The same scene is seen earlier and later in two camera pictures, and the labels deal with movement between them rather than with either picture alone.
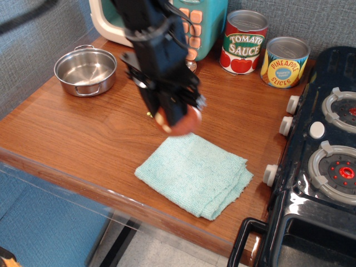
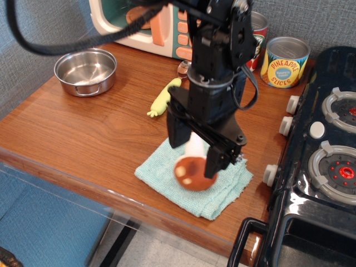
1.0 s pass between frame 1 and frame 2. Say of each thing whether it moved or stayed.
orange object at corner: stayed
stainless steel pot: stayed
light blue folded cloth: stayed
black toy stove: stayed
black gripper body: moved
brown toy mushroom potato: moved
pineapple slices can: stayed
